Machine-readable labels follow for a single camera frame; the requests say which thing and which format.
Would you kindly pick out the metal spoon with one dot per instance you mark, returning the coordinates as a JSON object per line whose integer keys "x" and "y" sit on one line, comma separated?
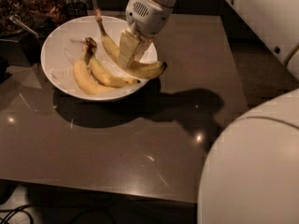
{"x": 17, "y": 21}

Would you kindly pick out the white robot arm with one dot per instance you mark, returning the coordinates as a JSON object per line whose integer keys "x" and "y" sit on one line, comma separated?
{"x": 251, "y": 172}

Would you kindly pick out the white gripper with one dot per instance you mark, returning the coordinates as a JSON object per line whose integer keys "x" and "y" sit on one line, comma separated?
{"x": 149, "y": 15}

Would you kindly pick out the white paper napkin in bowl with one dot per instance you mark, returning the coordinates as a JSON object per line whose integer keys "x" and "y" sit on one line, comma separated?
{"x": 74, "y": 50}

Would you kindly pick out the yellow banana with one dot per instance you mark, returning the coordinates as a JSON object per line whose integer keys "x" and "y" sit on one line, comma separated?
{"x": 100, "y": 73}
{"x": 85, "y": 81}
{"x": 136, "y": 69}

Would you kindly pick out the tray of dried snacks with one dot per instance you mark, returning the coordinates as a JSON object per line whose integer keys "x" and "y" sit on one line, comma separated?
{"x": 53, "y": 9}

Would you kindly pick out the black wire basket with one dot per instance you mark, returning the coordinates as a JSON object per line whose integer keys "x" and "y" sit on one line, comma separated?
{"x": 75, "y": 10}

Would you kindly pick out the white bowl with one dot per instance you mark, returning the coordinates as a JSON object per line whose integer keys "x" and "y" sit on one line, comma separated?
{"x": 52, "y": 56}

